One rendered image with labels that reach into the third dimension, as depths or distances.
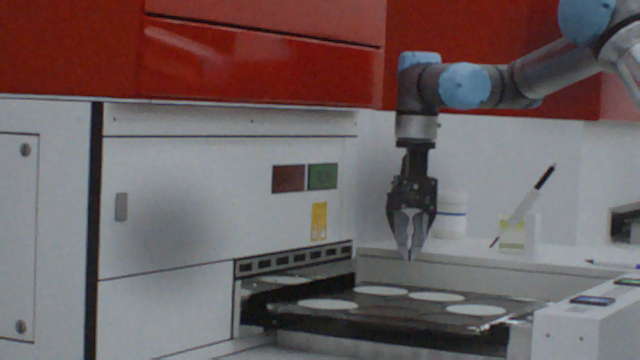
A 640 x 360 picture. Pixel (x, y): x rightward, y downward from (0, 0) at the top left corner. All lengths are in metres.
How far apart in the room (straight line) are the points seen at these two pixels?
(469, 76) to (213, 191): 0.46
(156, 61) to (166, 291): 0.36
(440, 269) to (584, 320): 0.70
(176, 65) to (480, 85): 0.57
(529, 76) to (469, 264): 0.41
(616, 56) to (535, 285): 0.65
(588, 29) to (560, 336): 0.43
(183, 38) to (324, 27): 0.44
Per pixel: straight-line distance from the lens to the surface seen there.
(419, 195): 2.27
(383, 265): 2.49
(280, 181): 2.23
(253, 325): 2.17
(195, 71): 1.89
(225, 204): 2.08
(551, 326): 1.81
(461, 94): 2.16
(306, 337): 2.19
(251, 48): 2.03
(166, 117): 1.92
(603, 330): 1.81
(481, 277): 2.42
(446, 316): 2.12
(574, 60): 2.13
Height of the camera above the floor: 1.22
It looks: 3 degrees down
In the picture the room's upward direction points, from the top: 3 degrees clockwise
